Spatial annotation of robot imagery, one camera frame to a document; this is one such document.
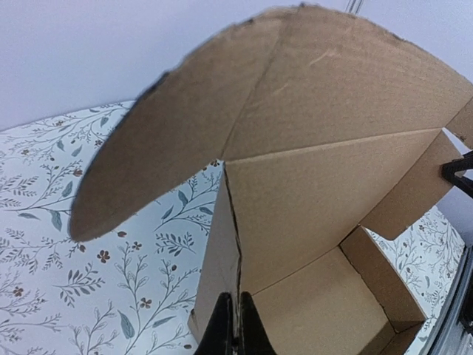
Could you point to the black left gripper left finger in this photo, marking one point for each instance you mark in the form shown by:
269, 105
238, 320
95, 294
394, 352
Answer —
218, 336

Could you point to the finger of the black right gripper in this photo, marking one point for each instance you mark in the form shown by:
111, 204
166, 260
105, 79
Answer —
454, 173

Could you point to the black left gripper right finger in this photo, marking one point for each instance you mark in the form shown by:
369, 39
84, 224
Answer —
252, 338

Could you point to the brown cardboard box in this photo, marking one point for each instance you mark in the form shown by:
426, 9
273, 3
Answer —
329, 128

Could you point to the floral patterned table mat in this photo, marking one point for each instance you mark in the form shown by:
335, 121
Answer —
92, 240

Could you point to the aluminium front rail frame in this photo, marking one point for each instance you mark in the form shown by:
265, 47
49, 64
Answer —
452, 333

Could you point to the right aluminium corner post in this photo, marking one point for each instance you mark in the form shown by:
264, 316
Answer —
354, 6

